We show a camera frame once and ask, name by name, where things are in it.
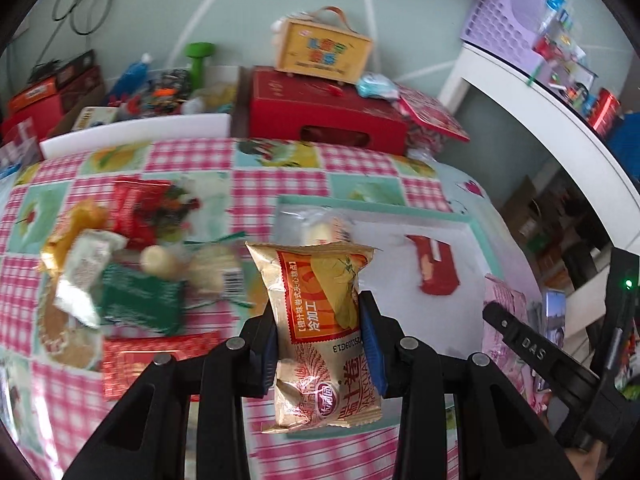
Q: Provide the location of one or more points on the pink checkered snack packet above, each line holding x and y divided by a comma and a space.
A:
505, 366

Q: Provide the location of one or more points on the clear packet with round bun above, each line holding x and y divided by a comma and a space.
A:
320, 230

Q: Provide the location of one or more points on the round brown cake packet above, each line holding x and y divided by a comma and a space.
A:
65, 340

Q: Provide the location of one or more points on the red patterned flat box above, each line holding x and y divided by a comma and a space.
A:
430, 115

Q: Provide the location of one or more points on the small yellow box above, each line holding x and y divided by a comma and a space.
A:
92, 117

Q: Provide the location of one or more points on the red can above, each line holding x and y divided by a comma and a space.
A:
604, 110

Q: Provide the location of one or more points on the red cardboard boxes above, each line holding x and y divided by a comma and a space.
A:
55, 90

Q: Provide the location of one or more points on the brown cardboard boxes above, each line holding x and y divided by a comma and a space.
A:
525, 210

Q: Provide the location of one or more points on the gold orange snack packet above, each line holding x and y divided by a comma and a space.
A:
320, 300

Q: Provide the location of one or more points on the round pastry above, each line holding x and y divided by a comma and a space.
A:
160, 260

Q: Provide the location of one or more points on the green dumbbell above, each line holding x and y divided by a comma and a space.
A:
197, 65

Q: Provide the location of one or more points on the yellow gold snack packet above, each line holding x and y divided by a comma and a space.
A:
75, 225

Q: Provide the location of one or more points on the red gift box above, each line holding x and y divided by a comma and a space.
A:
310, 105

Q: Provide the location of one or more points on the blue bag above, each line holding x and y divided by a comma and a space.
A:
625, 140

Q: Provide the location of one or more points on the white printed mat teal border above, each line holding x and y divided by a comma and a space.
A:
390, 240

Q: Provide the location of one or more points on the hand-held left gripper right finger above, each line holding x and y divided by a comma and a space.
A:
372, 355

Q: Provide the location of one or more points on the blue bottle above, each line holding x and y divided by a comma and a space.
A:
130, 77

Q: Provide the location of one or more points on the light blue packet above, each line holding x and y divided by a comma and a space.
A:
375, 85

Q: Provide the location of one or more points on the white desk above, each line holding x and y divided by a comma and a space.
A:
505, 80

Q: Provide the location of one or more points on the green snack packet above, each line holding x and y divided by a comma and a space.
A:
140, 300

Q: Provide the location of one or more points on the red fruit print snack packet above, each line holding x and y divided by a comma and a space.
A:
135, 210

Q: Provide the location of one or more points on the dark colourful snack bag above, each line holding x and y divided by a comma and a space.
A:
165, 90

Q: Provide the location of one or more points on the purple plastic basket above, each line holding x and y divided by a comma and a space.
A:
500, 20

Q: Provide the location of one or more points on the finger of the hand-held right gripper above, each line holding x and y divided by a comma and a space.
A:
530, 347

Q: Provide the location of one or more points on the white foam board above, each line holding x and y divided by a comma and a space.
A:
135, 132

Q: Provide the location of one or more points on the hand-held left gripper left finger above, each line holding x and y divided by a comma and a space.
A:
267, 355

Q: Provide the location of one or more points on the clear barcode pastry packet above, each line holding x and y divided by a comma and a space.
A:
212, 265

